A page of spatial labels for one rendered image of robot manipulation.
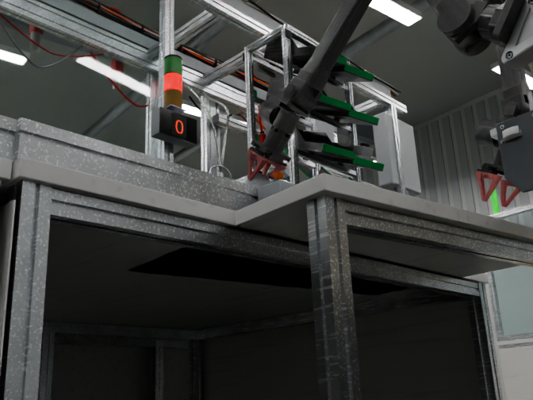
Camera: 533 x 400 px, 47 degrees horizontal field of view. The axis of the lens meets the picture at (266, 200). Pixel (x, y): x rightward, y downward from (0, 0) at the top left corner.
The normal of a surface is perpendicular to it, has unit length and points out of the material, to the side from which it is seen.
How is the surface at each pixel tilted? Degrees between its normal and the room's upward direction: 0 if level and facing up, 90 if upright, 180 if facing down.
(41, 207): 90
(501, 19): 90
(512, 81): 79
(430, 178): 90
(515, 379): 90
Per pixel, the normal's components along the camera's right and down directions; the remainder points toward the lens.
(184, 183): 0.72, -0.25
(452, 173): -0.78, -0.16
